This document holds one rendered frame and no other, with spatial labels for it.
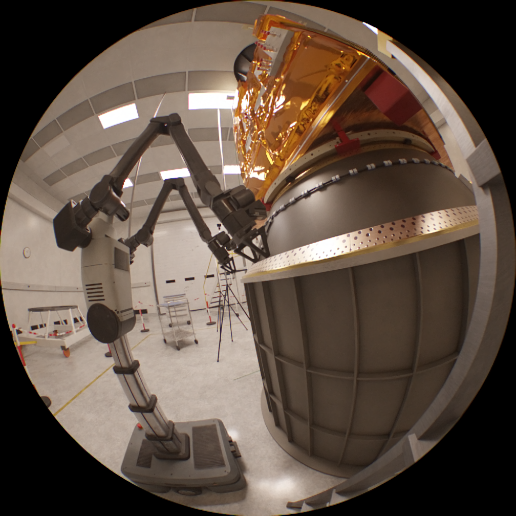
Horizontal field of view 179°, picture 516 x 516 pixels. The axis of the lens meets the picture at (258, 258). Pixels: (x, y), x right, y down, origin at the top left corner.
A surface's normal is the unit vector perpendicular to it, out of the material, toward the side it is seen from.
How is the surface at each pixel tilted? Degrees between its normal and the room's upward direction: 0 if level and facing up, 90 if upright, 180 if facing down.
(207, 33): 180
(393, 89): 90
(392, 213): 62
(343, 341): 90
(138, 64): 180
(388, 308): 90
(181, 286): 90
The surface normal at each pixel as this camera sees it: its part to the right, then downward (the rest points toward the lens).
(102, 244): 0.49, -0.18
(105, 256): 0.78, -0.20
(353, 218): -0.66, -0.44
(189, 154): 0.28, -0.14
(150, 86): 0.17, 0.98
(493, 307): -0.37, 0.01
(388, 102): -0.95, 0.13
